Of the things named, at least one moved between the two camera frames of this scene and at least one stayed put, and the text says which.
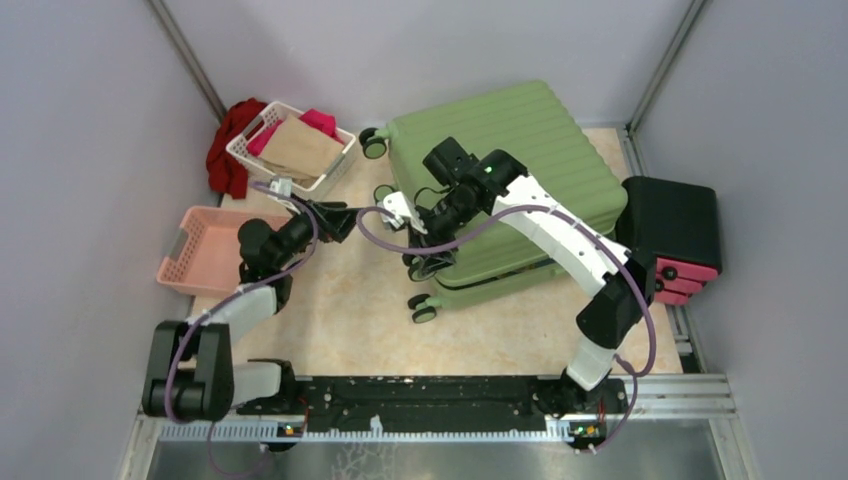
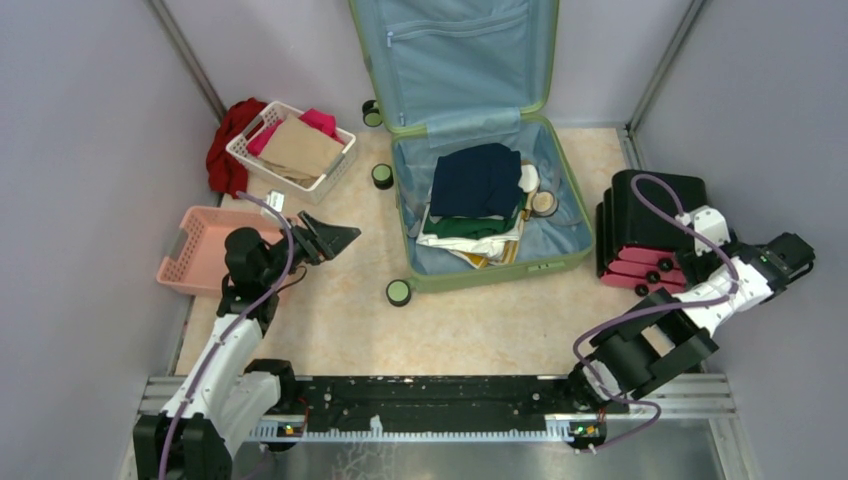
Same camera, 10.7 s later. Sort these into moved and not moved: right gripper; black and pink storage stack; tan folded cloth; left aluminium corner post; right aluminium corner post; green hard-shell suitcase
Moved: right gripper; green hard-shell suitcase
Not moved: tan folded cloth; black and pink storage stack; left aluminium corner post; right aluminium corner post
